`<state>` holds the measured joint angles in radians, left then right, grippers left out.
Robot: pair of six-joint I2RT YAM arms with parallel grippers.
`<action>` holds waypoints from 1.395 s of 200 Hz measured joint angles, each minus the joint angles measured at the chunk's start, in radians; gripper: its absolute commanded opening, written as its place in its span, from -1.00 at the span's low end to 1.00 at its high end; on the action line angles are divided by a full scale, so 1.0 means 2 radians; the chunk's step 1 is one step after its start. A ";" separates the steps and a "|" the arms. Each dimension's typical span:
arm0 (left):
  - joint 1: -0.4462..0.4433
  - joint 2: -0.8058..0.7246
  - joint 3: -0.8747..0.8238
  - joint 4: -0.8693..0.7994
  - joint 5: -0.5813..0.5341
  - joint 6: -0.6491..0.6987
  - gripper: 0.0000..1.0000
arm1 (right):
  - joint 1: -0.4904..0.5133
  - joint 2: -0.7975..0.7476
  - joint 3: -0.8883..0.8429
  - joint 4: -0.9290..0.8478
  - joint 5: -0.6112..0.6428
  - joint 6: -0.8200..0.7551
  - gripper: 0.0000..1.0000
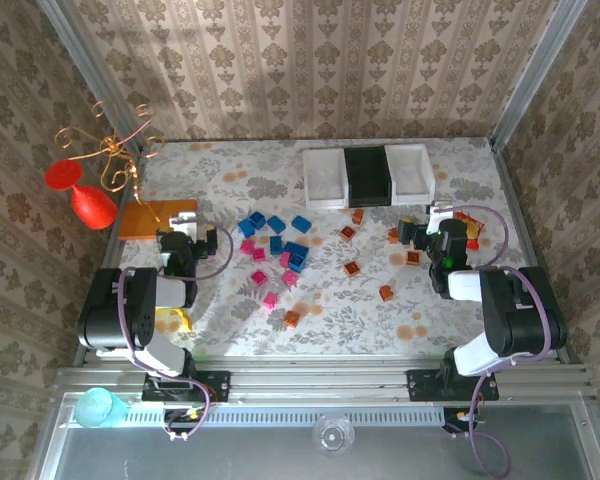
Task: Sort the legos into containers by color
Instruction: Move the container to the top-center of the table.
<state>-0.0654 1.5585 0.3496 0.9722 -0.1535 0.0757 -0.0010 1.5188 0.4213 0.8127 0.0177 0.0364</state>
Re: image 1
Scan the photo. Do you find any white plastic bin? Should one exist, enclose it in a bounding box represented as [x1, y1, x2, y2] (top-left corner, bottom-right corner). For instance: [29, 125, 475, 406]
[383, 143, 437, 205]
[302, 147, 350, 210]

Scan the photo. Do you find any black cable connector block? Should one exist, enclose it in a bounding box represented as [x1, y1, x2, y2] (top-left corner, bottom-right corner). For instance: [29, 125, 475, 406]
[442, 407, 484, 434]
[160, 405, 207, 427]

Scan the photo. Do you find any black plastic bin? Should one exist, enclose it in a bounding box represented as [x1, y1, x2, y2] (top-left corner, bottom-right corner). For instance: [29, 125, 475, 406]
[342, 145, 394, 209]

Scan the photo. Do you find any red goblet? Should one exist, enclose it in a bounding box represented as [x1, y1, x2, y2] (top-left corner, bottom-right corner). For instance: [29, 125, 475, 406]
[44, 159, 120, 231]

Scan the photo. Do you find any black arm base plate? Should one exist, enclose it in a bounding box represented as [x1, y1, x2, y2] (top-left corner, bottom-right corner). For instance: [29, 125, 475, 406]
[405, 368, 500, 402]
[142, 369, 231, 404]

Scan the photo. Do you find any orange wooden board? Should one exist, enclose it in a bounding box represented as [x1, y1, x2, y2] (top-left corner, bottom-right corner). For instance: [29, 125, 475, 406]
[117, 198, 200, 241]

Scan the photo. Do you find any long aluminium base rail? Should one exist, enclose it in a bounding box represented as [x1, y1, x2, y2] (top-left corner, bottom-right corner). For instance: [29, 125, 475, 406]
[54, 355, 592, 404]

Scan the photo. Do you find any red snack packet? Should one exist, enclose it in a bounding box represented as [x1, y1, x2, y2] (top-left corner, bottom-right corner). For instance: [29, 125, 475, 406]
[453, 210, 486, 251]

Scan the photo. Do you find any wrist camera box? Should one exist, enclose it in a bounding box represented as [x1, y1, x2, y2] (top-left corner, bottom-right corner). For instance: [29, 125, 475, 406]
[426, 200, 455, 234]
[169, 211, 200, 236]

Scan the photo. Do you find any yellow banana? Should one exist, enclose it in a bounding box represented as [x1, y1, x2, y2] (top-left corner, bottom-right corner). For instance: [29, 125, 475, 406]
[154, 307, 195, 334]

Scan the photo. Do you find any aluminium frame post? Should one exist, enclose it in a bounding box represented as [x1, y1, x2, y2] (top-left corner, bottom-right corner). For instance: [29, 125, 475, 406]
[35, 0, 147, 154]
[488, 0, 590, 151]

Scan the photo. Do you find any grey metal shelf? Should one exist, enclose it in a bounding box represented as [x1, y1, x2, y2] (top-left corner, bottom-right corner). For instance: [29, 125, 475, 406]
[29, 392, 600, 480]

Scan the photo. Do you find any teal cup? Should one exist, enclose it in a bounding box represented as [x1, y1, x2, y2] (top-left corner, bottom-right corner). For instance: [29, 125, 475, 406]
[73, 387, 130, 430]

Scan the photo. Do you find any aluminium table side rail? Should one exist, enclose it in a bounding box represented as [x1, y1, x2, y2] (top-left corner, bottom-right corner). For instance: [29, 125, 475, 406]
[489, 139, 571, 365]
[72, 144, 149, 369]

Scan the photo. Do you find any grey slotted cable duct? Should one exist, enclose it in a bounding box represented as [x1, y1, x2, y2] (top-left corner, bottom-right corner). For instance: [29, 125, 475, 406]
[124, 403, 446, 427]

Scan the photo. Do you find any clear glass cup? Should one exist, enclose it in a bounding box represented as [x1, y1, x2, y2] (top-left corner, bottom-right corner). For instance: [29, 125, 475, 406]
[312, 413, 356, 457]

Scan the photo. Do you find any gold wire ornament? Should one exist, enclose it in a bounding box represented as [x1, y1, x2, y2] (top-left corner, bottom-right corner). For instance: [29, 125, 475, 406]
[53, 98, 166, 224]

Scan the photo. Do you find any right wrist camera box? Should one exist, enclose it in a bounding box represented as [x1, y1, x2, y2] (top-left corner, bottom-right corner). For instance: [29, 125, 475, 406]
[426, 200, 455, 234]

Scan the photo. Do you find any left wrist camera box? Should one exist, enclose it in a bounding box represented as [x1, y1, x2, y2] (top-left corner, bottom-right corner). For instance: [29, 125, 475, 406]
[169, 211, 200, 236]

